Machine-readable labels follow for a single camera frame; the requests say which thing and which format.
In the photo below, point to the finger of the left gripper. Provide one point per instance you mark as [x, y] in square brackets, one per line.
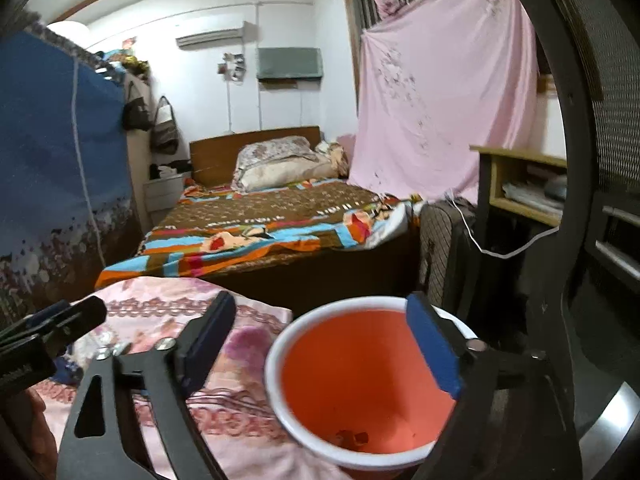
[56, 327]

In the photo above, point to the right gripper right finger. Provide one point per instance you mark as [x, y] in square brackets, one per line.
[510, 418]

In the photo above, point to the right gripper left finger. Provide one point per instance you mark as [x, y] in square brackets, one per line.
[103, 438]

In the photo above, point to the red trash bin white rim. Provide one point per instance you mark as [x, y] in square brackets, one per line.
[348, 382]

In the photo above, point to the person's hand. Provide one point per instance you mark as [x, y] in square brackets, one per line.
[28, 418]

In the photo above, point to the pink floral quilt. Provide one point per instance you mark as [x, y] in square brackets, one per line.
[232, 410]

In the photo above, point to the blue fabric wardrobe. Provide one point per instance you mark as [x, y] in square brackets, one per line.
[67, 203]

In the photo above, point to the white bedside drawer cabinet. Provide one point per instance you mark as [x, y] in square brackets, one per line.
[161, 195]

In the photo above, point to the checkered suitcase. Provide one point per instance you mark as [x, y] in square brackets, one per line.
[445, 251]

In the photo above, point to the colourful striped bed blanket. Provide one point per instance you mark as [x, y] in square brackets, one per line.
[217, 231]

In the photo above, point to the grey hanging handbag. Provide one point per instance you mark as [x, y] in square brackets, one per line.
[164, 137]

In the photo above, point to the black handbag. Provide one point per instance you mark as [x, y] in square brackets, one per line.
[135, 114]

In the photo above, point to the wooden bed headboard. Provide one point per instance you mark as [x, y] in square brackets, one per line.
[213, 159]

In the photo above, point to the wooden desk shelf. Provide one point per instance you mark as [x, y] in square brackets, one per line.
[522, 182]

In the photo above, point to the floral pillow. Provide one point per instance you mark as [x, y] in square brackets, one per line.
[278, 162]

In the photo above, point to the white air conditioner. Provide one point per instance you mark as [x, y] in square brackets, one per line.
[233, 32]

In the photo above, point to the pink hanging sheet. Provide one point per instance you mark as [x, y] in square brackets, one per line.
[436, 80]

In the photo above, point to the black mesh office chair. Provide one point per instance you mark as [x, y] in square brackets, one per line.
[585, 314]

